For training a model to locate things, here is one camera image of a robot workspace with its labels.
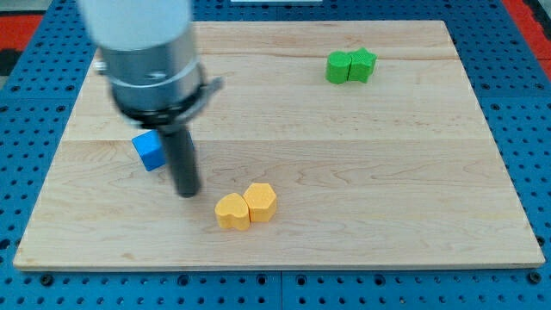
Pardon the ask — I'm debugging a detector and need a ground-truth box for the blue cube block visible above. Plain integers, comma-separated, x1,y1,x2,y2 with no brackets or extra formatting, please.
131,130,166,171

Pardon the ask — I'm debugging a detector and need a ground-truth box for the yellow heart block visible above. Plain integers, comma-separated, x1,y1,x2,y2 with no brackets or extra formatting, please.
214,193,251,231

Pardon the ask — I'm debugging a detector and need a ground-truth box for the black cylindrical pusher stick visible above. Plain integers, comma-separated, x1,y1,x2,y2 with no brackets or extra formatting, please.
157,126,201,198

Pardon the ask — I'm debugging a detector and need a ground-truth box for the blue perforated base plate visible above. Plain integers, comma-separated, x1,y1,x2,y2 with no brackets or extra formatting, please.
1,1,550,309

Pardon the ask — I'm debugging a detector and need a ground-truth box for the green cylinder block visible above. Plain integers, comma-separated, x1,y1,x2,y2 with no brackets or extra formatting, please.
325,51,351,84

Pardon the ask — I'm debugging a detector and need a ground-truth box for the light wooden board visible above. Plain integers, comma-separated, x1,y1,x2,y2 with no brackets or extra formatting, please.
14,21,544,272

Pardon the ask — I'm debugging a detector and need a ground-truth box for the yellow hexagon block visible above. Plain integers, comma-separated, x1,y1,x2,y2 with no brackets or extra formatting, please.
243,183,277,222

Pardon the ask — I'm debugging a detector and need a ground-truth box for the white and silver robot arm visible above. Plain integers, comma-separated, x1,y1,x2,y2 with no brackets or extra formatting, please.
77,0,223,197

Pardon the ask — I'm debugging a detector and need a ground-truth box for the green star block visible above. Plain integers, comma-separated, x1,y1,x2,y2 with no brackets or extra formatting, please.
348,47,378,83

